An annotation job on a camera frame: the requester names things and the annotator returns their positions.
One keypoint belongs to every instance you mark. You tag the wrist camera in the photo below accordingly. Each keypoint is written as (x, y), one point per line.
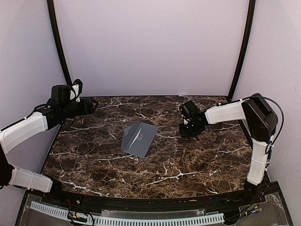
(188, 111)
(76, 90)

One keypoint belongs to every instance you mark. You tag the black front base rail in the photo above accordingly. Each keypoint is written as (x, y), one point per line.
(218, 202)

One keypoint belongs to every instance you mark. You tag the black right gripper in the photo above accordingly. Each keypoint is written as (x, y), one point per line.
(184, 133)

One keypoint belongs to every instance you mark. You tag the grey paper envelope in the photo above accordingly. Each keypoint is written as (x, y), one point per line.
(137, 138)

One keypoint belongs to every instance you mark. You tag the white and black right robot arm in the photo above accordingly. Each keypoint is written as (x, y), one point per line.
(261, 119)

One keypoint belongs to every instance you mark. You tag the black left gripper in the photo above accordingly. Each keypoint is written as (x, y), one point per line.
(90, 109)

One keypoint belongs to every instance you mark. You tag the right black frame post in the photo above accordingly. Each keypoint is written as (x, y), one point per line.
(243, 49)

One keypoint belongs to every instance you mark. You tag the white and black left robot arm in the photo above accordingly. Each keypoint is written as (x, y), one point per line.
(65, 103)

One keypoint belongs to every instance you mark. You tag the left black frame post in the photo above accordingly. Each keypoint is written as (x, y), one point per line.
(58, 43)

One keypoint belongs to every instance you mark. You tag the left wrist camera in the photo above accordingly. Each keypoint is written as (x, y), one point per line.
(76, 90)

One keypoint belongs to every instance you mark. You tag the black frame post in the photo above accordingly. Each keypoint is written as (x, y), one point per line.
(58, 43)
(243, 49)

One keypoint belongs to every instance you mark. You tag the white slotted cable duct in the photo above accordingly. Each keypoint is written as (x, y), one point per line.
(130, 218)

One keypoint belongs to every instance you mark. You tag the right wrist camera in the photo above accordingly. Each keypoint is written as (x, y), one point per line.
(188, 111)

